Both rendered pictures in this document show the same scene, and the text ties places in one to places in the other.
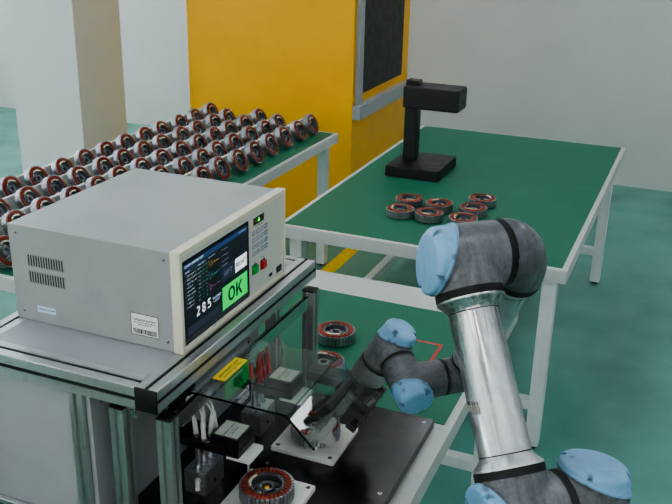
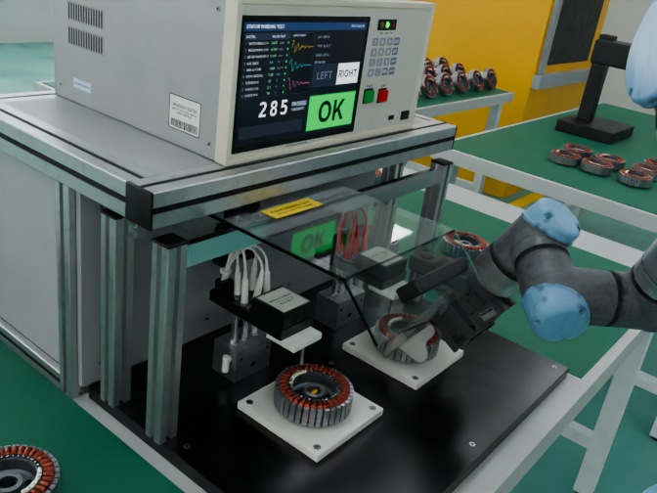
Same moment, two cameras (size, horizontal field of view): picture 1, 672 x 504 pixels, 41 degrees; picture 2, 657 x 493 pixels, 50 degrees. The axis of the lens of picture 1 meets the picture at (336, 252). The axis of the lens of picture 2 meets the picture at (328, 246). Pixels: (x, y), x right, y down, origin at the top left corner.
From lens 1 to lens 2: 0.88 m
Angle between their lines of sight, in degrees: 13
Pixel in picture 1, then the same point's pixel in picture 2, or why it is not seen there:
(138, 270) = (186, 25)
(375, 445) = (481, 379)
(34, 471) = (23, 290)
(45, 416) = (36, 215)
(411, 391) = (556, 303)
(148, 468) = not seen: hidden behind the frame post
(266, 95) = (454, 54)
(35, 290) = (72, 56)
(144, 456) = not seen: hidden behind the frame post
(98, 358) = (109, 145)
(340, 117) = (519, 84)
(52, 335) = (75, 114)
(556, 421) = not seen: outside the picture
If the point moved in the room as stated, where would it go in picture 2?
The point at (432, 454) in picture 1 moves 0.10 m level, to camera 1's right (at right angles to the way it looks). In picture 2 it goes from (558, 412) to (623, 429)
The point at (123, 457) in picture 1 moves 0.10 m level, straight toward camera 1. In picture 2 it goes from (111, 291) to (84, 332)
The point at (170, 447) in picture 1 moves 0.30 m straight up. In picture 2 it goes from (165, 288) to (178, 21)
